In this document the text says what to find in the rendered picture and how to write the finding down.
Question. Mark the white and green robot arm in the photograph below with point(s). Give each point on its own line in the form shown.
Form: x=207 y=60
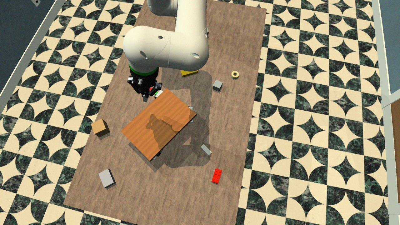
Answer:
x=186 y=48

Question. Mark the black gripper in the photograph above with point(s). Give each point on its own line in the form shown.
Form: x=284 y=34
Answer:
x=144 y=89

